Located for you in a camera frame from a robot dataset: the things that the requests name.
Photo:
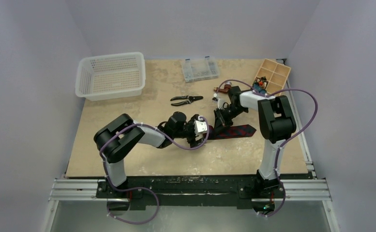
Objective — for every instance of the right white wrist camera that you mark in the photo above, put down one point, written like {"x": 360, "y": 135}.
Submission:
{"x": 221, "y": 103}

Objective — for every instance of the white plastic basket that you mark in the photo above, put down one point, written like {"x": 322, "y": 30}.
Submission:
{"x": 111, "y": 76}

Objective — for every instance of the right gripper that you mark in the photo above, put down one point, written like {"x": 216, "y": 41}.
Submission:
{"x": 221, "y": 118}

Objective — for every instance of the red navy striped tie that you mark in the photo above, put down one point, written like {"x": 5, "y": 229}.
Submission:
{"x": 241, "y": 131}

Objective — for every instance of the multicolour rolled tie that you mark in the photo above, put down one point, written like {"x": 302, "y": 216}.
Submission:
{"x": 260, "y": 83}

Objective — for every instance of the black pliers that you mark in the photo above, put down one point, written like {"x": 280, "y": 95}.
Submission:
{"x": 185, "y": 100}

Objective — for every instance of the wooden compartment box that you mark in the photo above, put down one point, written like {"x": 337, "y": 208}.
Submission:
{"x": 276, "y": 73}

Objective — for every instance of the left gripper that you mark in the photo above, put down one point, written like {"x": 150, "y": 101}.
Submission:
{"x": 193, "y": 142}

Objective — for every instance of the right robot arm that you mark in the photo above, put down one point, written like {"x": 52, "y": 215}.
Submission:
{"x": 276, "y": 124}

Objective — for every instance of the clear plastic organizer box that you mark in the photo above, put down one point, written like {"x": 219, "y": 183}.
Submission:
{"x": 200, "y": 69}

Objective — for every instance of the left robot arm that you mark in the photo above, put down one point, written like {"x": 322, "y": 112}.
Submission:
{"x": 117, "y": 139}

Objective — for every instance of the blue patterned rolled tie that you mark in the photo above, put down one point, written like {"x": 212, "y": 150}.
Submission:
{"x": 261, "y": 91}

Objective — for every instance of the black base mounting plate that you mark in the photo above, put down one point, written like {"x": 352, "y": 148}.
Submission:
{"x": 192, "y": 190}

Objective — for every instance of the aluminium frame rail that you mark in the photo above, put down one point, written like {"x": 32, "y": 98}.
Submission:
{"x": 296, "y": 188}

